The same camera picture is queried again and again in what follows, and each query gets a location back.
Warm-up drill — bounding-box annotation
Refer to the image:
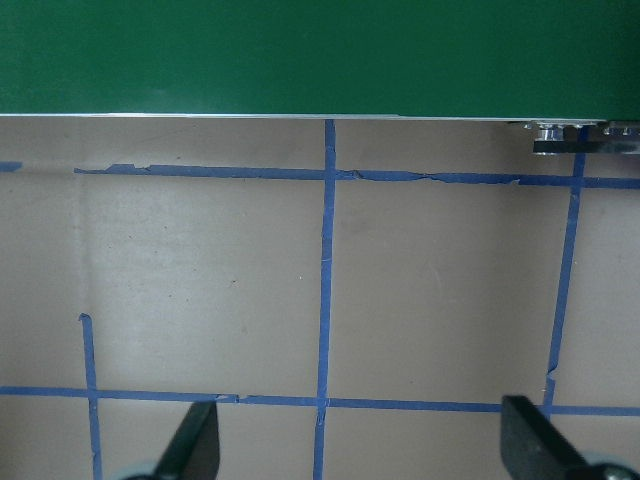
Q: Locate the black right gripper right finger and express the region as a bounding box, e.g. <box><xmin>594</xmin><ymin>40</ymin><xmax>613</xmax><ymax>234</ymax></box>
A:
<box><xmin>500</xmin><ymin>394</ymin><xmax>640</xmax><ymax>480</ymax></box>

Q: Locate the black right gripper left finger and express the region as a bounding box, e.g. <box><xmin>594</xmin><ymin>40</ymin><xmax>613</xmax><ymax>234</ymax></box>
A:
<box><xmin>128</xmin><ymin>401</ymin><xmax>220</xmax><ymax>480</ymax></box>

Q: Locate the green conveyor belt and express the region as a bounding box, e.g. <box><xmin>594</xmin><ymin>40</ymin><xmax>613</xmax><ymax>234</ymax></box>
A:
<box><xmin>0</xmin><ymin>0</ymin><xmax>640</xmax><ymax>157</ymax></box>

